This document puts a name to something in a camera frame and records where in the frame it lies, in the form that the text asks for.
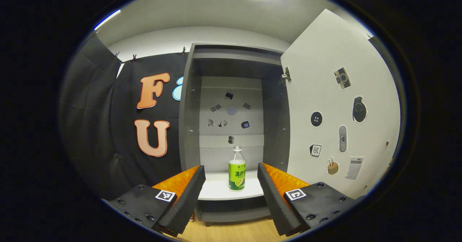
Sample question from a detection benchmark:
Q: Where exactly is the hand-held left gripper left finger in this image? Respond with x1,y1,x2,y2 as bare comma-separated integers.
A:
101,165,207,238

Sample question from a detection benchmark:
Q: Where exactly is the green label plastic bottle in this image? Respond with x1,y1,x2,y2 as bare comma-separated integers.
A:
228,146,247,192

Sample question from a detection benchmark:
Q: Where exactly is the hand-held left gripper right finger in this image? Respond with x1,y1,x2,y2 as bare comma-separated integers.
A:
257,163,365,237

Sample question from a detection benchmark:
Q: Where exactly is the ceiling light panel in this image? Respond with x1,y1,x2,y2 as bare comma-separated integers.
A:
94,9,121,31

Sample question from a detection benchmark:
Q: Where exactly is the black backdrop cloth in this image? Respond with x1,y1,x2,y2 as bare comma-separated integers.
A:
58,33,405,201

